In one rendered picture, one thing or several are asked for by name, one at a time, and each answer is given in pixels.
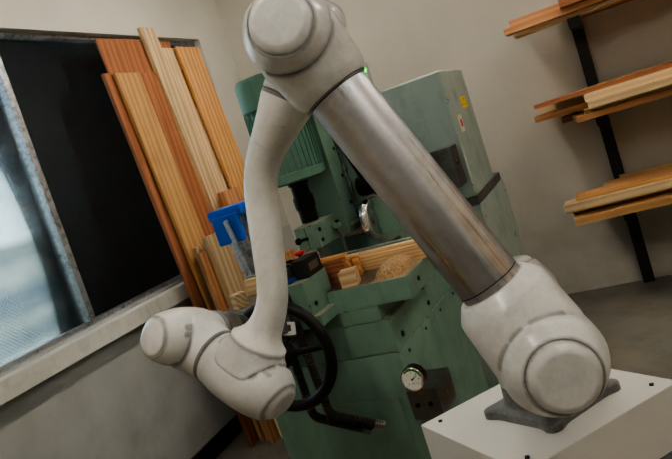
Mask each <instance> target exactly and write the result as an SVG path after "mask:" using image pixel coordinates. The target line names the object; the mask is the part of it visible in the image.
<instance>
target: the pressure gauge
mask: <svg viewBox="0 0 672 459"><path fill-rule="evenodd" d="M414 377H415V378H414ZM413 378H414V379H413ZM411 379H413V381H411ZM400 381H401V383H402V385H403V386H404V387H405V388H406V389H407V390H409V391H413V392H416V391H418V394H420V395H421V394H424V393H425V392H424V388H423V387H424V384H425V383H426V381H427V372H426V370H425V369H424V368H423V367H422V366H421V365H419V364H416V363H411V364H408V365H407V366H406V367H405V368H404V370H403V371H402V372H401V374H400Z"/></svg>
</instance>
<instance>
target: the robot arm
mask: <svg viewBox="0 0 672 459"><path fill-rule="evenodd" d="M242 38H243V44H244V48H245V50H246V52H247V54H248V56H249V58H250V59H251V60H252V62H253V63H254V64H255V65H256V66H257V67H258V68H259V69H260V70H261V72H262V74H263V76H264V77H265V80H264V83H263V87H262V90H261V93H260V98H259V103H258V108H257V113H256V117H255V121H254V125H253V130H252V134H251V137H250V141H249V145H248V150H247V154H246V160H245V167H244V199H245V207H246V214H247V221H248V228H249V234H250V241H251V248H252V254H253V261H254V268H255V274H256V282H257V299H256V305H255V308H254V311H253V313H252V315H251V317H250V319H249V318H248V317H247V316H245V315H243V314H235V313H233V312H231V311H229V310H228V311H216V310H210V311H209V310H207V309H204V308H198V307H179V308H172V309H168V310H164V311H161V312H159V313H156V314H154V315H153V316H151V317H149V319H148V320H147V322H146V324H145V326H144V328H143V330H142V333H141V338H140V344H141V348H142V351H143V353H144V355H145V356H146V357H147V358H149V359H151V360H152V361H154V362H157V363H159V364H162V365H164V366H172V367H173V368H174V369H177V370H180V371H182V372H185V373H187V374H189V375H191V376H193V377H195V378H196V379H198V380H199V381H200V382H201V383H202V384H204V385H205V386H206V388H207V389H208V390H209V391H210V392H211V393H212V394H213V395H214V396H216V397H217V398H218V399H219V400H221V401H222V402H223V403H225V404H226V405H228V406H229V407H231V408H232V409H234V410H236V411H237V412H239V413H241V414H243V415H245V416H247V417H250V418H253V419H256V420H269V419H275V418H277V417H279V416H280V415H282V414H283V413H284V412H285V411H286V410H287V409H288V408H289V407H290V406H291V404H292V402H293V400H294V398H295V392H296V384H295V381H294V378H293V375H292V373H291V371H290V370H289V369H288V368H286V361H285V354H286V348H285V347H284V345H283V342H282V338H283V337H284V336H291V335H296V334H297V333H296V326H295V322H285V319H286V314H287V307H288V278H287V268H286V259H285V251H284V242H283V234H282V225H281V217H280V208H279V199H278V178H279V172H280V168H281V165H282V162H283V160H284V157H285V155H286V153H287V152H288V150H289V148H290V147H291V145H292V144H293V142H294V140H295V139H296V137H297V136H298V134H299V132H300V131H301V129H302V128H303V126H304V125H305V124H306V122H307V121H308V119H309V118H310V116H311V115H312V114H313V115H314V116H315V117H316V119H317V120H318V121H319V122H320V124H321V125H322V126H323V127H324V129H325V130H326V131H327V132H328V134H329V135H330V136H331V137H332V139H333V140H334V141H335V142H336V144H337V145H338V146H339V147H340V149H341V150H342V151H343V152H344V154H345V155H346V156H347V157H348V159H349V160H350V161H351V162H352V164H353V165H354V166H355V167H356V169H357V170H358V171H359V172H360V174H361V175H362V176H363V177H364V179H365V180H366V181H367V182H368V184H369V185H370V186H371V187H372V189H373V190H374V191H375V192H376V194H377V195H378V196H379V197H380V199H381V200H382V201H383V202H384V204H385V205H386V206H387V207H388V209H389V210H390V211H391V212H392V214H393V215H394V216H395V217H396V219H397V220H398V221H399V222H400V224H401V225H402V226H403V227H404V229H405V230H406V231H407V232H408V234H409V235H410V236H411V237H412V239H413V240H414V241H415V242H416V244H417V245H418V246H419V247H420V249H421V250H422V251H423V252H424V254H425V255H426V256H427V257H428V259H429V260H430V261H431V262H432V264H433V265H434V266H435V267H436V269H437V270H438V271H439V272H440V274H441V275H442V276H443V277H444V279H445V280H446V281H447V282H448V284H449V285H450V286H451V287H452V289H453V290H454V291H455V292H456V294H457V295H458V296H459V297H460V299H461V300H462V301H463V302H464V303H463V304H462V307H461V327H462V329H463V330H464V332H465V334H466V335H467V337H468V338H469V339H470V341H471V342H472V344H473V345H474V346H475V348H476V349H477V351H478V352H479V353H480V355H481V356H482V358H483V359H484V361H485V362H486V363H487V365H488V366H489V368H490V369H491V370H492V372H493V373H494V375H495V376H496V377H497V379H498V381H499V384H500V387H501V391H502V395H503V398H502V399H501V400H499V401H498V402H496V403H494V404H492V405H491V406H489V407H487V408H486V409H485V410H484V414H485V417H486V419H487V420H501V421H506V422H510V423H515V424H519V425H524V426H528V427H533V428H537V429H540V430H542V431H544V432H546V433H549V434H553V433H557V432H560V431H562V430H563V429H564V428H565V427H566V426H567V424H568V423H570V422H571V421H572V420H574V419H575V418H577V417H578V416H579V415H581V414H582V413H584V412H585V411H587V410H588V409H589V408H591V407H592V406H594V405H595V404H597V403H598V402H600V401H601V400H602V399H604V398H605V397H607V396H609V395H611V394H613V393H615V392H618V391H619V390H620V389H621V386H620V383H619V381H618V380H617V379H614V378H609V377H610V371H611V358H610V352H609V348H608V345H607V343H606V340H605V339H604V337H603V335H602V334H601V332H600V331H599V330H598V328H597V327H596V326H595V325H594V324H593V323H592V322H591V321H590V320H589V319H588V318H587V317H586V316H585V315H584V314H583V312H582V311H581V309H580V308H579V307H578V306H577V305H576V303H575V302H574V301H573V300H572V299H571V298H570V297H569V296H568V295H567V293H566V292H565V291H564V290H563V289H562V288H561V287H560V286H559V284H558V282H557V280H556V278H555V276H554V275H553V274H552V273H551V271H550V270H549V269H548V268H547V267H545V266H544V265H543V264H542V263H541V262H540V261H538V260H537V259H535V258H531V257H530V256H528V255H518V256H514V257H512V256H511V254H510V253H509V252H508V251H507V249H506V248H505V247H504V246H503V244H502V243H501V242H500V241H499V239H498V238H497V237H496V236H495V234H494V233H493V232H492V231H491V230H490V228H489V227H488V226H487V225H486V223H485V222H484V221H483V220H482V218H481V217H480V216H479V215H478V213H477V212H476V211H475V210H474V208H473V207H472V206H471V205H470V203H469V202H468V201H467V200H466V198H465V197H464V196H463V195H462V193H461V192H460V191H459V190H458V188H457V187H456V186H455V185H454V183H453V182H452V181H451V180H450V178H449V177H448V176H447V175H446V173H445V172H444V171H443V170H442V168H441V167H440V166H439V165H438V163H437V162H436V161H435V160H434V158H433V157H432V156H431V155H430V153H429V152H428V151H427V150H426V149H425V147H424V146H423V145H422V144H421V142H420V141H419V140H418V139H417V137H416V136H415V135H414V134H413V132H412V131H411V130H410V129H409V127H408V126H407V125H406V124H405V122H404V121H403V120H402V119H401V117H400V116H399V115H398V114H397V112H396V111H395V110H394V109H393V107H392V106H391V105H390V104H389V102H388V101H387V100H386V99H385V97H384V96H383V95H382V94H381V92H380V91H379V90H378V89H377V87H376V86H375V85H374V84H373V82H372V81H371V80H370V79H369V77H368V76H367V75H366V74H365V72H364V70H365V63H364V57H363V55H362V53H361V51H360V50H359V48H358V47H357V45H356V44H355V42H354V41H353V39H352V38H351V36H350V35H349V33H348V32H347V30H346V18H345V15H344V13H343V11H342V9H341V7H340V6H339V5H338V4H336V3H335V2H333V1H332V0H255V1H254V2H253V3H252V4H250V5H249V7H248V9H247V11H246V13H245V16H244V20H243V25H242Z"/></svg>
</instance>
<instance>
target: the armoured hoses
mask: <svg viewBox="0 0 672 459"><path fill-rule="evenodd" d="M287 315H288V318H289V320H290V322H295V326H296V333H297V334H296V336H295V337H297V338H296V339H297V342H299V344H300V348H303V347H308V346H309V344H308V342H307V339H306V337H305V335H304V332H303V331H304V330H302V329H303V328H302V325H300V324H301V323H300V320H299V319H298V318H296V317H295V316H293V315H290V314H288V313H287ZM290 340H291V338H290V336H284V337H283V338H282V342H284V341H285V342H289V341H290ZM303 357H304V359H305V361H306V364H307V365H306V366H308V367H307V368H308V371H309V373H310V376H311V378H312V381H313V383H314V386H315V388H316V391H317V390H318V389H319V388H320V386H321V384H322V383H323V381H322V378H321V376H320V373H319V371H318V368H317V366H316V364H315V361H314V359H313V358H314V357H313V354H311V353H307V354H304V355H303ZM298 360H299V359H297V360H296V361H295V362H294V363H293V364H292V365H291V366H292V367H291V368H292V371H293V373H294V376H295V378H296V383H297V385H298V388H299V390H300V393H301V395H302V396H301V397H302V399H304V398H307V397H309V396H311V395H310V393H309V388H308V386H307V383H306V381H305V378H304V376H303V375H304V374H303V371H302V369H301V366H300V364H299V361H298ZM321 405H322V407H323V410H324V413H326V415H324V414H320V413H318V412H317V411H316V409H315V407H314V408H312V409H309V410H307V411H306V412H308V415H309V417H310V418H312V420H314V421H315V422H317V423H321V424H322V423H323V425H324V424H325V425H328V426H329V425H330V426H333V427H334V426H335V427H338V428H343V429H346V430H347V429H348V430H350V431H352V430H353V432H354V431H355V432H358V433H359V432H360V433H363V434H366V435H372V430H373V428H374V429H379V430H385V424H386V421H384V420H379V419H376V418H375V419H374V418H372V419H371V418H368V417H367V418H366V417H363V416H362V417H361V416H358V415H357V416H356V415H353V414H348V413H343V412H338V411H337V412H336V411H335V410H334V408H333V407H332V405H331V402H330V400H329V398H328V397H327V398H326V399H325V400H324V401H323V402H322V403H321Z"/></svg>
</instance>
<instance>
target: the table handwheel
mask: <svg viewBox="0 0 672 459"><path fill-rule="evenodd" d="M255 305H256V303H255V304H253V305H252V306H250V307H249V308H248V309H246V310H245V311H244V312H243V313H242V314H243V315H245V316H247V317H248V318H249V319H250V317H251V315H252V313H253V311H254V308H255ZM287 313H288V314H290V315H293V316H295V317H296V318H298V319H300V320H301V321H302V322H304V323H305V324H306V325H307V326H308V327H309V328H310V329H307V330H304V331H303V332H304V335H305V337H306V339H307V342H308V343H309V342H310V341H312V340H313V339H314V338H315V337H317V339H318V340H319V342H320V343H319V344H315V345H312V346H308V347H303V348H300V344H299V342H297V339H296V338H297V337H294V338H292V339H291V340H290V341H289V342H285V341H284V342H283V345H284V347H285V348H286V354H285V361H286V368H289V367H290V366H291V365H292V364H293V363H294V362H295V361H296V360H297V356H300V355H304V354H307V353H312V352H316V351H321V350H323V352H324V356H325V362H326V371H325V377H324V380H323V383H322V384H321V386H320V388H319V389H318V390H317V391H316V392H315V393H314V394H313V395H311V396H309V397H307V398H304V399H300V400H293V402H292V404H291V406H290V407H289V408H288V409H287V410H286V411H290V412H299V411H305V410H309V409H312V408H314V407H316V406H317V405H319V404H320V403H322V402H323V401H324V400H325V399H326V398H327V397H328V395H329V394H330V392H331V391H332V389H333V387H334V384H335V381H336V377H337V369H338V364H337V355H336V351H335V347H334V345H333V342H332V340H331V338H330V336H329V334H328V332H327V331H326V329H325V328H324V326H323V325H322V324H321V322H320V321H319V320H318V319H317V318H316V317H315V316H314V315H313V314H311V313H310V312H309V311H307V310H306V309H304V308H303V307H301V306H299V305H297V304H295V303H292V302H289V301H288V307H287Z"/></svg>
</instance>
